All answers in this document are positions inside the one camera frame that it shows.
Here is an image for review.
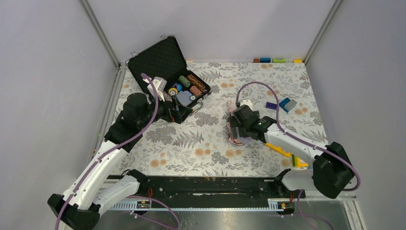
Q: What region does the lilac umbrella zip case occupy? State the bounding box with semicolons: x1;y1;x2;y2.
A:
238;136;264;145

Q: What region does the pink folding umbrella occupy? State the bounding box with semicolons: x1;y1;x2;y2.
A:
226;101;251;146

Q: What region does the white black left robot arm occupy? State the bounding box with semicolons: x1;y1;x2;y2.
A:
47;93;192;230

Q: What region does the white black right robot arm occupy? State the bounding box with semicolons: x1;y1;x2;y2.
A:
229;105;356;199

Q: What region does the blue playing card deck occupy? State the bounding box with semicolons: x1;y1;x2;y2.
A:
176;91;196;106

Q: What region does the yellow ten chip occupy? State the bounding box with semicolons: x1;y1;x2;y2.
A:
168;88;178;96

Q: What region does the red chip stack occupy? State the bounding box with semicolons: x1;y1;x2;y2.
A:
190;86;203;98

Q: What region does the purple toy brick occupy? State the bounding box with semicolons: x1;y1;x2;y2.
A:
265;102;279;110

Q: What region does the green chip stack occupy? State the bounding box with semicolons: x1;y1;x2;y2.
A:
178;75;192;88

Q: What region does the orange black chip stack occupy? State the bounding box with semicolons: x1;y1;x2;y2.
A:
186;74;206;92

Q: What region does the blue toy brick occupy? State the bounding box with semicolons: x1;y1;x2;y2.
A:
279;98;291;113

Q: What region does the floral table cloth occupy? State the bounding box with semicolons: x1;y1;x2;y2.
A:
112;63;328;177

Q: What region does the grey toy brick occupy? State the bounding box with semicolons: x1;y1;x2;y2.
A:
284;99;297;112

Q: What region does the black poker chip case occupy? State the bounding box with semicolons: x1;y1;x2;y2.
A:
126;36;212;120

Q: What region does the yellow toy brick vehicle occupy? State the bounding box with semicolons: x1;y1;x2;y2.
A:
265;143;309;169

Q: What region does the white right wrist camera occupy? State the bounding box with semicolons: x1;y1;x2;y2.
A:
236;99;253;110

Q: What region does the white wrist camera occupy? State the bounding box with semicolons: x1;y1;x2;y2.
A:
143;76;167;102
236;99;253;110

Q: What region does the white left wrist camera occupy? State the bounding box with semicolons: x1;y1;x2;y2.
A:
143;76;167;102

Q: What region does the blue block at wall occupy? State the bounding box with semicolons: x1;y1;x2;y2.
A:
259;57;272;63

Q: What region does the aluminium frame rail left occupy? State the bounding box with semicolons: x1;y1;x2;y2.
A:
79;0;126;160

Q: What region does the aluminium frame rail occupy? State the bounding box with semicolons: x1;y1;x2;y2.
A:
302;0;344;65
79;0;126;160

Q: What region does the green block at wall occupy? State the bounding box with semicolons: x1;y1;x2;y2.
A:
273;58;286;63

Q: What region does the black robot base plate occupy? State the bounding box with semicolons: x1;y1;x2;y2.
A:
134;176;300;208

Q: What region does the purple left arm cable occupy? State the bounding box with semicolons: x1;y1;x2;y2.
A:
54;73;160;230

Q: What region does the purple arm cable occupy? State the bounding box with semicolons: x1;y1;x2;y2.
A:
54;73;160;230
235;81;361;192

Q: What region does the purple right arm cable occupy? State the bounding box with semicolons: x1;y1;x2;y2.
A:
235;81;361;192

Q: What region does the aluminium frame rail right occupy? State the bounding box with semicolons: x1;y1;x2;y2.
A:
302;0;344;65

